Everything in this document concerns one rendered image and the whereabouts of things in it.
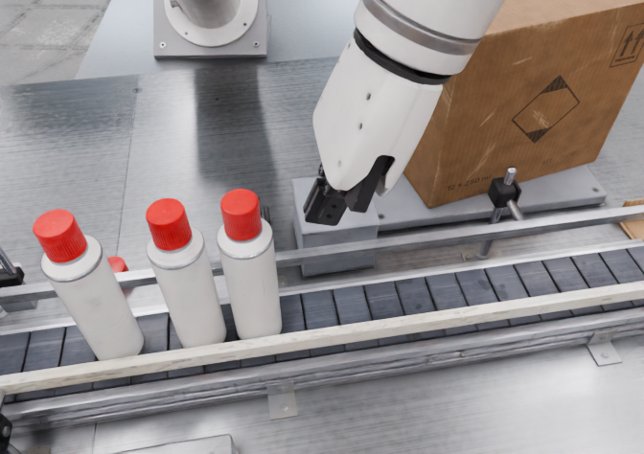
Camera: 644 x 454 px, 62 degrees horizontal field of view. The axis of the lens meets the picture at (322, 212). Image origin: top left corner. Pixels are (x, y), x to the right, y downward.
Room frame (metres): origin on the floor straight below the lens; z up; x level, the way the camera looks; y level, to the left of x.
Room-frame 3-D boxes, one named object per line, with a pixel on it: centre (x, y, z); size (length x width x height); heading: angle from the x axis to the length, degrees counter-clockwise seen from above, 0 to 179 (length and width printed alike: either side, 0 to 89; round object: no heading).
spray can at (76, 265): (0.30, 0.22, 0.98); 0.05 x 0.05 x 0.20
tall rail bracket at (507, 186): (0.44, -0.23, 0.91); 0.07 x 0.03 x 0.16; 10
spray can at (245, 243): (0.32, 0.07, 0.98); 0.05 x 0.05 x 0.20
